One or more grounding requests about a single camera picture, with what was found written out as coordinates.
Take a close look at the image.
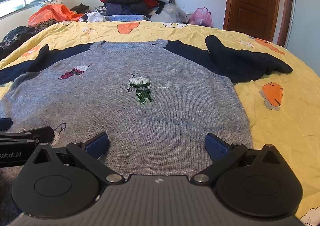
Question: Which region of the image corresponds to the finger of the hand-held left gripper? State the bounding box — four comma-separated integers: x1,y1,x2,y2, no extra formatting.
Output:
0,118,13,130
0,126,55,144

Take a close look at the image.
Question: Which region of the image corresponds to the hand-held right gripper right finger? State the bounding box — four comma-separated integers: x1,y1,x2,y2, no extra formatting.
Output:
192,133,288,185

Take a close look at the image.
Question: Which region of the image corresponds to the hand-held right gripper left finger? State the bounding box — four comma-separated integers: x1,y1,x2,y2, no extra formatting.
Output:
32,132,125,186

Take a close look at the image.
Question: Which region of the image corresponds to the grey sweater with navy sleeves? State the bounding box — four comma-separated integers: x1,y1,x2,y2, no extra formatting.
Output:
0,36,293,219

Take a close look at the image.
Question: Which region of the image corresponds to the yellow printed quilt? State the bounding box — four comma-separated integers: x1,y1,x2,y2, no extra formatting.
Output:
0,21,320,226

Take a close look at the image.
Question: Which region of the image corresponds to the dark patterned cloth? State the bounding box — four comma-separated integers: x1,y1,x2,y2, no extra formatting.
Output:
0,18,59,60

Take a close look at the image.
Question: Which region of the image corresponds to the window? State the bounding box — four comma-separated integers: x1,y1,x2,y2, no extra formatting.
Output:
0,0,54,18

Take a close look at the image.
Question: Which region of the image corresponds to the orange plastic bag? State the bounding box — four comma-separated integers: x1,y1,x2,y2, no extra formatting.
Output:
27,4,84,27

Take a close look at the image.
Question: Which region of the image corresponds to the black and white cloth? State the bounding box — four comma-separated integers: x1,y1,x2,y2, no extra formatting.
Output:
80,11,108,23

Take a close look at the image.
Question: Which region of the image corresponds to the pink plastic bag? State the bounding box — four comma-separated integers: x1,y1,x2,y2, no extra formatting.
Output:
187,8,213,27

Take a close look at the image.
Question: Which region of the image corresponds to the light blue folded blanket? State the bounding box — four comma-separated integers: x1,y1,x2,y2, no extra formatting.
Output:
105,14,150,22

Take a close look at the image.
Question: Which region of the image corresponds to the floral pillow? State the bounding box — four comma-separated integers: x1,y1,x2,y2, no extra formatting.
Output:
40,0,63,8

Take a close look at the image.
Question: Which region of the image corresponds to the olive brown cloth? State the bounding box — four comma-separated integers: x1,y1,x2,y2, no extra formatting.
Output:
71,3,90,13

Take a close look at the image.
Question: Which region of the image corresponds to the clear plastic bag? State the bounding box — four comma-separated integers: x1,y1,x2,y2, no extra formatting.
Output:
150,3,187,23

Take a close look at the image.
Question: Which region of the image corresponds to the brown wooden door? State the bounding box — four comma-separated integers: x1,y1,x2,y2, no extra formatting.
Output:
223,0,294,46

